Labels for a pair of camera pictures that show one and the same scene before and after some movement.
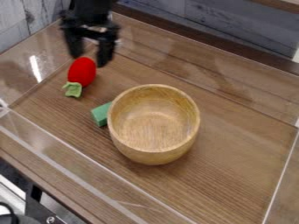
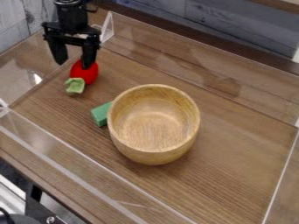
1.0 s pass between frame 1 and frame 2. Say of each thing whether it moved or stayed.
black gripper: moved
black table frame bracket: stayed
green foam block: stayed
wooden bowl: stayed
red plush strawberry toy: moved
